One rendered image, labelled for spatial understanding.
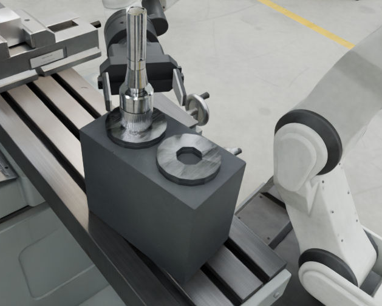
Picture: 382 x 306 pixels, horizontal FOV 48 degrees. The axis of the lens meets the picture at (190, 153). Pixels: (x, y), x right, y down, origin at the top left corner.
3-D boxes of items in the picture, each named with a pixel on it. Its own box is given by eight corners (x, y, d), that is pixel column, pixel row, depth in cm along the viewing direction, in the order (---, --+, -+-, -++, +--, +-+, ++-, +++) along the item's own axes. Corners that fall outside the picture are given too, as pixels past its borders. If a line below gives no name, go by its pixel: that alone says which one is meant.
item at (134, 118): (158, 126, 63) (160, 98, 59) (129, 136, 61) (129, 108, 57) (142, 108, 65) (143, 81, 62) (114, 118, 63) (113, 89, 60)
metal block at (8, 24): (13, 30, 102) (7, 6, 98) (25, 41, 99) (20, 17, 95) (-9, 37, 99) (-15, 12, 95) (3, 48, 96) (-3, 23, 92)
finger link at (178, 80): (181, 91, 61) (173, 68, 66) (180, 110, 64) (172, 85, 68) (192, 91, 62) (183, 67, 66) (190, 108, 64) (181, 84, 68)
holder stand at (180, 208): (136, 173, 83) (136, 87, 69) (228, 238, 74) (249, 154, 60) (87, 209, 76) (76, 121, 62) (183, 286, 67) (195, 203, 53)
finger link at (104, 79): (112, 115, 61) (109, 89, 66) (112, 96, 59) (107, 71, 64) (101, 115, 61) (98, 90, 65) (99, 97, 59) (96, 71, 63)
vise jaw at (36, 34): (30, 21, 107) (27, 5, 105) (56, 42, 101) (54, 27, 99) (6, 27, 104) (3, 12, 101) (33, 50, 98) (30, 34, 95)
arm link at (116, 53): (96, 54, 61) (91, 14, 69) (100, 108, 68) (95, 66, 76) (183, 50, 64) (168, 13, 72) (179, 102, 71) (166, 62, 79)
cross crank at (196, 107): (193, 110, 157) (197, 83, 149) (215, 127, 151) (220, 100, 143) (158, 126, 149) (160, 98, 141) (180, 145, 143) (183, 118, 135)
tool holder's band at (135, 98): (160, 98, 59) (160, 92, 59) (129, 108, 57) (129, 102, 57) (143, 81, 62) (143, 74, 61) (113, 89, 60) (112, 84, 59)
